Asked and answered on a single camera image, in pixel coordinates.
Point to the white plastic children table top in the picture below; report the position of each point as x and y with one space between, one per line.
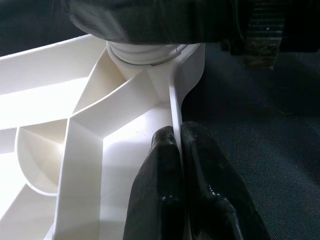
37 75

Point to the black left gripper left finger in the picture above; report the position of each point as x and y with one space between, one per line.
160 190

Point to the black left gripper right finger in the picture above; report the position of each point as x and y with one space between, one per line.
215 195

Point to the black table cloth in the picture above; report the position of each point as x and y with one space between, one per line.
250 150

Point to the white tapered plastic table leg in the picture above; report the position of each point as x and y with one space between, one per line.
140 53

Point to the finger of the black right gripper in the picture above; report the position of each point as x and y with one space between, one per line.
150 20

